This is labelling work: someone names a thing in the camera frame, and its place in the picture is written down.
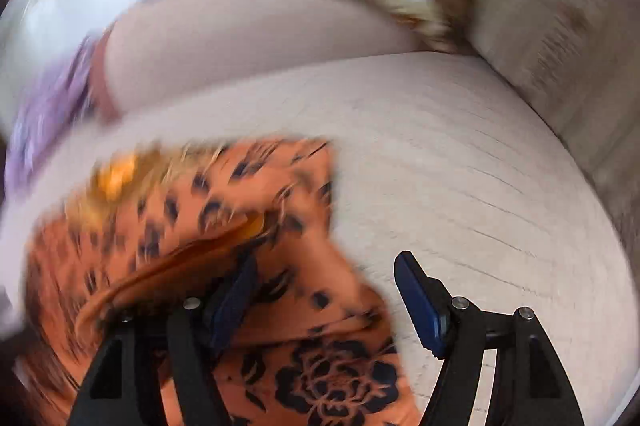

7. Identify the orange black floral garment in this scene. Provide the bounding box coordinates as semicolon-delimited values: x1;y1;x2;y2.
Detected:
23;138;420;425

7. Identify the pink quilted mattress cover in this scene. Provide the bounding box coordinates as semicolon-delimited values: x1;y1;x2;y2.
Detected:
1;53;639;425

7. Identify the pink bolster cushion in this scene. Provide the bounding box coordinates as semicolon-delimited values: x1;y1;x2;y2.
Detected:
89;0;425;121

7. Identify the purple floral cloth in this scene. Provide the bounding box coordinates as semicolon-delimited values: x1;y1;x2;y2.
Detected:
4;36;100;198

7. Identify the beige striped cushion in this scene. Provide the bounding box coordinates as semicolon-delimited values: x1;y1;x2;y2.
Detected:
470;0;640;171

